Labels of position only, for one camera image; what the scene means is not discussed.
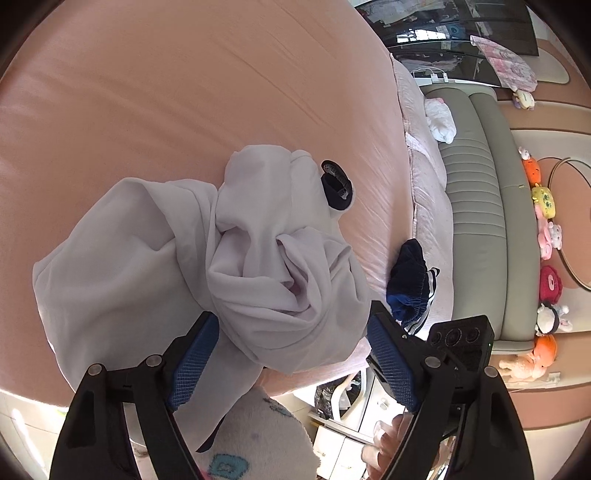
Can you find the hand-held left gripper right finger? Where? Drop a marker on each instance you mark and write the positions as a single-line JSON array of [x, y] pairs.
[[392, 355]]

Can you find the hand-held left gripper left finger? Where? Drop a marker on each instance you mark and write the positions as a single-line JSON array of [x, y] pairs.
[[194, 364]]

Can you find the navy shorts with white stripes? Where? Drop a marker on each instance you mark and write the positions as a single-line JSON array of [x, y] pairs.
[[406, 272]]

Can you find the white jacket with navy trim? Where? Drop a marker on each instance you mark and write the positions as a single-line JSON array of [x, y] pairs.
[[138, 258]]

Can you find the person's right hand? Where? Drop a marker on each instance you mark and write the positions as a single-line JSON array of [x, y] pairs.
[[383, 443]]

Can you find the pink plush doll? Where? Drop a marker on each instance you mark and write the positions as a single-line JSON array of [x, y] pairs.
[[521, 367]]

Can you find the black bin with white rim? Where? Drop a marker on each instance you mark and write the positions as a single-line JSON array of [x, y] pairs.
[[325, 397]]

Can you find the orange round plush toy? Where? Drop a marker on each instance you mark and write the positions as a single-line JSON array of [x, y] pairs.
[[545, 350]]

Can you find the white and black plush toy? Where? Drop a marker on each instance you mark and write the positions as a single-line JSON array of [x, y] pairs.
[[551, 318]]

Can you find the printed fleece pyjamas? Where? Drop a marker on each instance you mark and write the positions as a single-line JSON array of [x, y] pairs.
[[258, 434]]

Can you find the red plush toy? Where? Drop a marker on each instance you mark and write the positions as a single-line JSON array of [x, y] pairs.
[[551, 284]]

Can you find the white drawer cabinet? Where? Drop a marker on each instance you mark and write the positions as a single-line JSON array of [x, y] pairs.
[[341, 454]]

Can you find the grey padded headboard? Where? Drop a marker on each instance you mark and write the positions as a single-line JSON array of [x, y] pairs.
[[480, 207]]

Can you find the pink and white plush toy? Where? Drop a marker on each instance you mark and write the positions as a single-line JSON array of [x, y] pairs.
[[548, 237]]

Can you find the pink checked pillow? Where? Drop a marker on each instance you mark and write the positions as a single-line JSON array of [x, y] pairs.
[[411, 92], [431, 207]]

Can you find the yellow plush toy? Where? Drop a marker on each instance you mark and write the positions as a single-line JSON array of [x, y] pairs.
[[544, 201]]

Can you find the orange carrot plush toy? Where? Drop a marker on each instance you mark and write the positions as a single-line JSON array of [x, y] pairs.
[[532, 168]]

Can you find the small cream plush toy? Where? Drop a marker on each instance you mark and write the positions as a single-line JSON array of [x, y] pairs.
[[524, 100]]

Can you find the pink sheeted bed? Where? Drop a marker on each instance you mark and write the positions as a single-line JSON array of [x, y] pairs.
[[184, 92]]

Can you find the pink printed cloth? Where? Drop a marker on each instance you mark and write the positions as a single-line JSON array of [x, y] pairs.
[[505, 62]]

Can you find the white and black wardrobe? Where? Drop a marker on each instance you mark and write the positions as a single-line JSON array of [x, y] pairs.
[[438, 27]]

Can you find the round wall decoration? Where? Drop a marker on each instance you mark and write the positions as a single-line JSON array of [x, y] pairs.
[[577, 277]]

